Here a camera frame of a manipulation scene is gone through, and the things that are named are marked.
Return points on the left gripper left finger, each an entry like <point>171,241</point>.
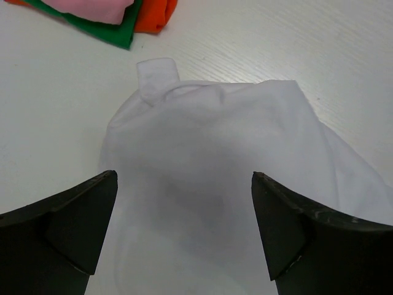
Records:
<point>53,246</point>

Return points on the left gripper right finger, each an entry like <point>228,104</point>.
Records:
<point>313,249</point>

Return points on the white t shirt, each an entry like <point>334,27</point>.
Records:
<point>185,151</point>

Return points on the green folded t shirt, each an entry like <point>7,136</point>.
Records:
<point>118,35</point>

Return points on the pink folded t shirt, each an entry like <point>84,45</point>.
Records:
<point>103,11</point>

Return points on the orange folded t shirt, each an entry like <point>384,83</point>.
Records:
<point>154,15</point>

